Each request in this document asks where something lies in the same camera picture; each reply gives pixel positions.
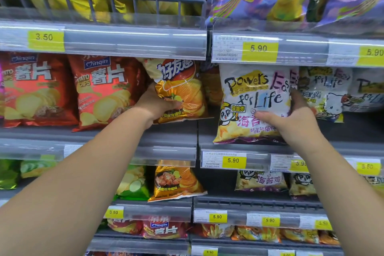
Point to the person's right hand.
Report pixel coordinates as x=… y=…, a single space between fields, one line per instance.
x=297 y=128

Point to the small white panda-print bag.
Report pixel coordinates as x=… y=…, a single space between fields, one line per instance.
x=303 y=183
x=261 y=180
x=375 y=183

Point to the yellow price label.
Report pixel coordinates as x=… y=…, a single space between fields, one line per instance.
x=370 y=54
x=322 y=224
x=210 y=252
x=46 y=40
x=367 y=167
x=283 y=253
x=217 y=217
x=232 y=161
x=114 y=212
x=297 y=165
x=259 y=51
x=270 y=220

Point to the orange ridged chip bag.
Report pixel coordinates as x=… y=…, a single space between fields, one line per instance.
x=183 y=84
x=175 y=180

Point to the person's left hand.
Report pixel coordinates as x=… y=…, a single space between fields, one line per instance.
x=151 y=107

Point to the small red chip bag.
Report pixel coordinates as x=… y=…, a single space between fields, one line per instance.
x=165 y=230
x=124 y=226

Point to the person's left thumb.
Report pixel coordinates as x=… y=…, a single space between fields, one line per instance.
x=172 y=105

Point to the white cat-print chip bag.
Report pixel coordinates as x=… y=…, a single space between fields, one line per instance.
x=324 y=93

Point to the white scribble-print chip bag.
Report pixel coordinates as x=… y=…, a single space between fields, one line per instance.
x=367 y=90
x=252 y=96

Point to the person's right thumb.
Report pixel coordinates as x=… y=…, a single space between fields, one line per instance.
x=267 y=117

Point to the red potato chip bag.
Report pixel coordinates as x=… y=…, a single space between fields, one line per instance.
x=36 y=90
x=105 y=90

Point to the grey shelf with price rail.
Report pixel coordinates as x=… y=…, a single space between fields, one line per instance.
x=135 y=243
x=120 y=39
x=240 y=203
x=354 y=135
x=240 y=245
x=156 y=209
x=303 y=48
x=168 y=141

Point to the small orange snack bag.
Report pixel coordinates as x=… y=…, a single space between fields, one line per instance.
x=300 y=235
x=328 y=237
x=256 y=234
x=213 y=231

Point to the person's left forearm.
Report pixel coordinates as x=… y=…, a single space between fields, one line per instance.
x=75 y=180

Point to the person's right forearm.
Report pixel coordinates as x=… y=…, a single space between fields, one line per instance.
x=345 y=198

